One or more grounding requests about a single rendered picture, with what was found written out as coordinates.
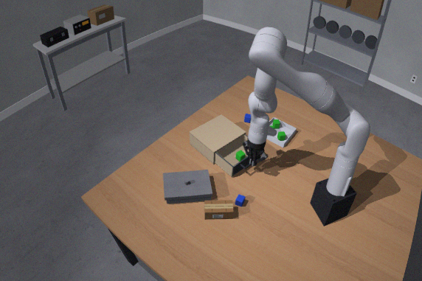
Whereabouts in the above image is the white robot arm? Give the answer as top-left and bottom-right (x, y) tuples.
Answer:
(248, 27), (370, 196)

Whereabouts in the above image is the brown cardboard box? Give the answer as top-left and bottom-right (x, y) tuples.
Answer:
(204, 200), (233, 220)

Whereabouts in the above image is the blue block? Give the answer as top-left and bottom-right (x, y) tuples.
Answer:
(235, 194), (245, 207)
(244, 114), (251, 123)

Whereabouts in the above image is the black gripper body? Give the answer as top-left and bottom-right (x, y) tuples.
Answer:
(247, 139), (266, 156)

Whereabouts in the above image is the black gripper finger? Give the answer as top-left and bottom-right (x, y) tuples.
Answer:
(252, 150), (268, 167)
(243, 140), (253, 163)

